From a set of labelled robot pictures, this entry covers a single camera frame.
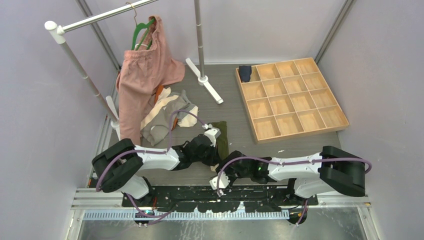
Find olive green underwear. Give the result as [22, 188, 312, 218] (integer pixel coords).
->
[210, 121, 229, 161]

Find navy underwear cream waistband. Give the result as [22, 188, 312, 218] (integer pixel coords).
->
[238, 65, 252, 83]

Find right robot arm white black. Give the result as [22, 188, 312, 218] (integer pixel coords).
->
[209, 145, 372, 205]

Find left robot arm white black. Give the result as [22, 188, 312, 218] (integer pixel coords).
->
[91, 134, 221, 207]

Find orange underwear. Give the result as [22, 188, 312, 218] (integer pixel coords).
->
[154, 85, 164, 104]

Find wooden compartment tray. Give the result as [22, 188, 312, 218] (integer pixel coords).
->
[235, 57, 350, 144]

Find pink trousers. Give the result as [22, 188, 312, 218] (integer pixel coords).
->
[116, 15, 185, 145]

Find green clothes hanger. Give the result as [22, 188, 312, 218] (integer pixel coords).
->
[125, 2, 157, 51]

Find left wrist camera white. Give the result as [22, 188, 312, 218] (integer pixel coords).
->
[203, 127, 221, 147]

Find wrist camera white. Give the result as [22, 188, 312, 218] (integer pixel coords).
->
[209, 173, 230, 196]
[203, 127, 221, 147]

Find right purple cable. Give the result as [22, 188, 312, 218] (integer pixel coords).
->
[215, 156, 373, 226]

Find purple cable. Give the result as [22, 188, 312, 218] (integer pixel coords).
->
[215, 156, 373, 226]
[95, 109, 210, 193]

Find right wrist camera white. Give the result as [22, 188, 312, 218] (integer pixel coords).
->
[209, 173, 230, 196]

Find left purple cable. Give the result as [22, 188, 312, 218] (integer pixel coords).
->
[95, 109, 210, 193]

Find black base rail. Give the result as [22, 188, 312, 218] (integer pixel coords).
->
[135, 185, 304, 213]

